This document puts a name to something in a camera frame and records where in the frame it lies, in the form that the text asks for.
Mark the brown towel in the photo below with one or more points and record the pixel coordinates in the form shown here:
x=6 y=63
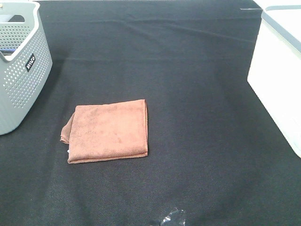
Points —
x=107 y=132

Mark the black table cloth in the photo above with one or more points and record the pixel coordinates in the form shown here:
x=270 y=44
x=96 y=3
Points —
x=214 y=151

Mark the white storage box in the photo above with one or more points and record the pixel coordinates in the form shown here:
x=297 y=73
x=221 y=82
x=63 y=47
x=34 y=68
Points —
x=275 y=70

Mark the black basket label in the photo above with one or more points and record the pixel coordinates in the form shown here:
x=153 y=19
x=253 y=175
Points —
x=30 y=62

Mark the grey perforated plastic basket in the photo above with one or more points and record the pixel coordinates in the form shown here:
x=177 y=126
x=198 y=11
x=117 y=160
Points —
x=19 y=89

